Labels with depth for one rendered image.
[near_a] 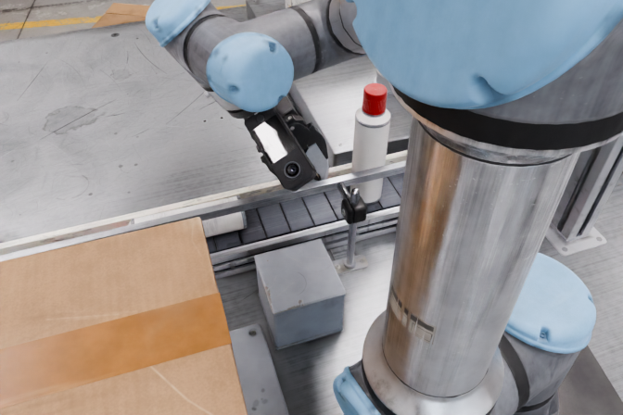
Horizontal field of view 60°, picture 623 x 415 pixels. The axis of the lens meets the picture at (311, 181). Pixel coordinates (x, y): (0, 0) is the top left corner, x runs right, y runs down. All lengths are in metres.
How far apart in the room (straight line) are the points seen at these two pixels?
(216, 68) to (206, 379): 0.28
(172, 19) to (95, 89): 0.72
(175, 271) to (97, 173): 0.60
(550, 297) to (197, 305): 0.32
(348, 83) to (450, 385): 0.81
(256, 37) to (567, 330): 0.39
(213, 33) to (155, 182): 0.50
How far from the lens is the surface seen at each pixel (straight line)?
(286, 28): 0.57
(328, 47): 0.59
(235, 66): 0.52
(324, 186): 0.78
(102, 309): 0.49
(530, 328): 0.52
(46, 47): 1.52
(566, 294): 0.57
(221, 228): 0.80
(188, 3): 0.61
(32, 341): 0.49
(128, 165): 1.07
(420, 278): 0.34
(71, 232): 0.85
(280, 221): 0.84
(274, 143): 0.69
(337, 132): 1.01
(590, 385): 0.80
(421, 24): 0.21
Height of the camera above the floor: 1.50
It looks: 43 degrees down
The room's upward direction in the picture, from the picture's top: straight up
